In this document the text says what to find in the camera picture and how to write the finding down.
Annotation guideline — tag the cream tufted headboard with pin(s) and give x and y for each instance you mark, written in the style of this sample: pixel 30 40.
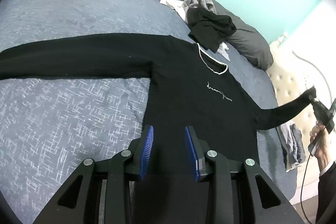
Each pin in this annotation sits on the cream tufted headboard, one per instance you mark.
pixel 291 82

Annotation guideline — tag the pile of unfolded clothes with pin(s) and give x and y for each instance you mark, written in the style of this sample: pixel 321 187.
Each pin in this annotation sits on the pile of unfolded clothes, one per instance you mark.
pixel 170 2

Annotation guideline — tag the person's right forearm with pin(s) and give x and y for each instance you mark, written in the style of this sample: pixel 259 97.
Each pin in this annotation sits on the person's right forearm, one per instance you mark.
pixel 328 195

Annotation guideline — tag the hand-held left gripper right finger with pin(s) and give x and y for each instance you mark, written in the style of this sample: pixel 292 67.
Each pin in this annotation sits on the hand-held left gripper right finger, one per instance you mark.
pixel 191 153

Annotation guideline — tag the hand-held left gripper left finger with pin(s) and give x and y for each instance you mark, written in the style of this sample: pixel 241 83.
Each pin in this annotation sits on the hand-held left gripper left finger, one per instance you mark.
pixel 147 153

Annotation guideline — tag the person's right hand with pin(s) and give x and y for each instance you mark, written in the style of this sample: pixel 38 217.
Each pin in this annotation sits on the person's right hand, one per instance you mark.
pixel 325 153

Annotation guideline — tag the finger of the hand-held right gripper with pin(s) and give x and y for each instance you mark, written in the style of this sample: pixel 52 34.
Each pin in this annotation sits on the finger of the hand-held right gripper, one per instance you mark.
pixel 316 106

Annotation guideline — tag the bed with blue patterned sheet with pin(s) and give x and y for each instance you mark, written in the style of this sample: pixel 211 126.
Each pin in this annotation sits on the bed with blue patterned sheet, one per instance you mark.
pixel 65 108

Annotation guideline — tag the black sweater with white trim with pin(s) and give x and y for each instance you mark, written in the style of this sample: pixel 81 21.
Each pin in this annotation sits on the black sweater with white trim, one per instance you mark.
pixel 197 108

